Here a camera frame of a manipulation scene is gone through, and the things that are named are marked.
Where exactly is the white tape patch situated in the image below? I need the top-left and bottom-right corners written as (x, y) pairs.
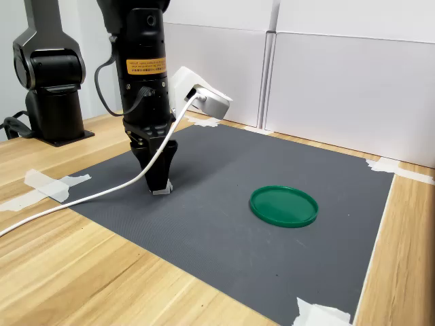
top-left (0, 168), bottom-right (92, 213)
top-left (183, 115), bottom-right (222, 128)
top-left (292, 297), bottom-right (353, 326)
top-left (365, 156), bottom-right (435, 186)
top-left (243, 125), bottom-right (273, 136)

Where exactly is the small white plastic terminal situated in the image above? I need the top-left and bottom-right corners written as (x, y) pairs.
top-left (152, 179), bottom-right (175, 196)

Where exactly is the white partition panel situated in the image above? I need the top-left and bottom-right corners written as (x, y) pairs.
top-left (264, 0), bottom-right (435, 170)
top-left (162, 0), bottom-right (275, 130)

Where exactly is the dark grey mat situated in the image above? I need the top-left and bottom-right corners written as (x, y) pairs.
top-left (50, 123), bottom-right (397, 326)

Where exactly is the black braided cable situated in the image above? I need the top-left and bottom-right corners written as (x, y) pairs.
top-left (0, 110), bottom-right (35, 141)

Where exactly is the round green lid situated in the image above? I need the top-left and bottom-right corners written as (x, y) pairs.
top-left (249, 185), bottom-right (319, 229)

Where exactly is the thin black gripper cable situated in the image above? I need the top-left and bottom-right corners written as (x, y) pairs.
top-left (94, 33), bottom-right (156, 117)

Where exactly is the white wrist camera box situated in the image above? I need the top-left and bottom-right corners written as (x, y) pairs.
top-left (169, 66), bottom-right (234, 120)

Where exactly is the white camera cable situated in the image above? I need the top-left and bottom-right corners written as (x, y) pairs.
top-left (0, 92), bottom-right (208, 238)

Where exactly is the white partition joint strip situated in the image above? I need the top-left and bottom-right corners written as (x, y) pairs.
top-left (257, 0), bottom-right (281, 132)

